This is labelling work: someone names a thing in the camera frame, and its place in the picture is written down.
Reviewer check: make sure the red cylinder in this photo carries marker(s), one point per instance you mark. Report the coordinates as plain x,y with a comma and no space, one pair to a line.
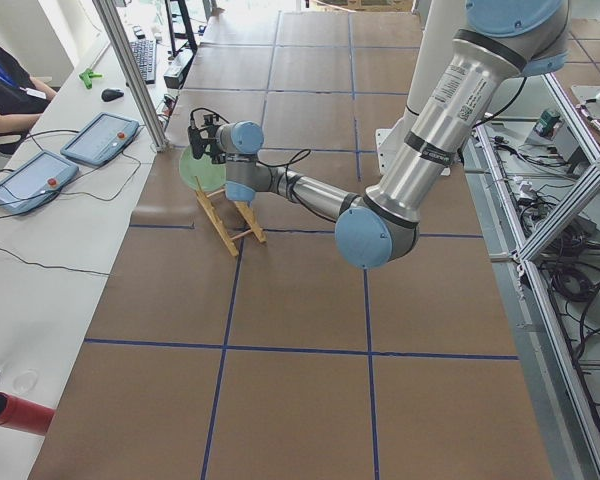
23,415

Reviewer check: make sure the wooden dish rack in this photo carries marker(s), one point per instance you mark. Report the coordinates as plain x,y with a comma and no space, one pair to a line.
232,220

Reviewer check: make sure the blue teach pendant near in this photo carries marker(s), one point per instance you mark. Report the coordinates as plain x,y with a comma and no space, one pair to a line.
38,180

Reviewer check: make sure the green plastic tool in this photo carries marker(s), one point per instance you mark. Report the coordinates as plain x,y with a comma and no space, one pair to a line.
88,76

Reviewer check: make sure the black computer mouse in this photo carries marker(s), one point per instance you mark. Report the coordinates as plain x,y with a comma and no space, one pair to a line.
111,94

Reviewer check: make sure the green white electrical box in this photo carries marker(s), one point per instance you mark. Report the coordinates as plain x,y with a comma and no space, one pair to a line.
547,123

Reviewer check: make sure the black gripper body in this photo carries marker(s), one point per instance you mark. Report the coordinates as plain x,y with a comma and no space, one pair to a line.
211,143

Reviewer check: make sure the aluminium frame post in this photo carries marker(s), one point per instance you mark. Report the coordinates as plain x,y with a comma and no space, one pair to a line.
115,31

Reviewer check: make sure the aluminium frame rail right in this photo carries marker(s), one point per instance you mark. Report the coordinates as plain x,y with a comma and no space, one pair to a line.
540,206

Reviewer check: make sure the black keyboard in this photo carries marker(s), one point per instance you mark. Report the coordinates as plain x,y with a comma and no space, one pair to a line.
144,52

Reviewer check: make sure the blue teach pendant far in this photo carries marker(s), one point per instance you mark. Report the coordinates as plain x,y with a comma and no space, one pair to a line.
101,140

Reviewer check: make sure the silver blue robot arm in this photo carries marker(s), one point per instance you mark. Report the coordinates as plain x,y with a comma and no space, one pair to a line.
473,46

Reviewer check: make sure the blue teach pendant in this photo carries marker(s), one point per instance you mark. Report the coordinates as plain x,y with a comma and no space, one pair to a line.
38,180
101,140

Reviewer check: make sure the green plate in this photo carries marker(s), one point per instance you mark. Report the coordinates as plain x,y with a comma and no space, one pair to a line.
201,174

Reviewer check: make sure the seated person dark shirt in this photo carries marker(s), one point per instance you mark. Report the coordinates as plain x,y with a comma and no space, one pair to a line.
23,98

